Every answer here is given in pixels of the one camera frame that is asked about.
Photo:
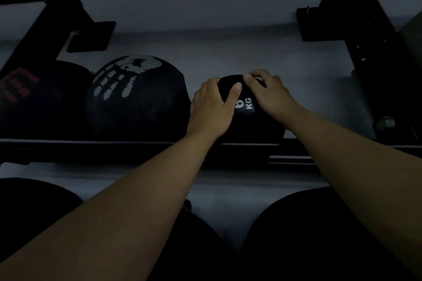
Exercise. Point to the person's right fingers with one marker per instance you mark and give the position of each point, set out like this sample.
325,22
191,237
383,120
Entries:
258,76

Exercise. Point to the large plain black ball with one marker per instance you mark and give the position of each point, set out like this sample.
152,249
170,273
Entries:
296,241
29,211
197,251

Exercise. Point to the silver rack bolt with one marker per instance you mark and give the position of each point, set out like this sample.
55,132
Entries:
385,123

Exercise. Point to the black ball with white handprint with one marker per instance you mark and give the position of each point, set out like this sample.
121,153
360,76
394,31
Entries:
138,106

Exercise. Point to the person's right hand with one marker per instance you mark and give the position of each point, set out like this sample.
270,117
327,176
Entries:
272,96

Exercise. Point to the black ball with orange handprint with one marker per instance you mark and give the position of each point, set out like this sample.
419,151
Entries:
43,106

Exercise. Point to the person's left hand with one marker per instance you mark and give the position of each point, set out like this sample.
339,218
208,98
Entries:
207,112

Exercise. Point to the black metal storage rack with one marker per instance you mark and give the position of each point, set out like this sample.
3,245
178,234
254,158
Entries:
99,149

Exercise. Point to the small black medicine ball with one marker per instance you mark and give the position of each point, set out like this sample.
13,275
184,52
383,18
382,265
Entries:
260,127

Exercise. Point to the person's right forearm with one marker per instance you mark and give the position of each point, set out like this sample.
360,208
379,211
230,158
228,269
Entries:
356,172

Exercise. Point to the person's left thumb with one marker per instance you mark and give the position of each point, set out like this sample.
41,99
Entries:
234,96

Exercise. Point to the person's left forearm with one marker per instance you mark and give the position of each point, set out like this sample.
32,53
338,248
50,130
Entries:
132,201

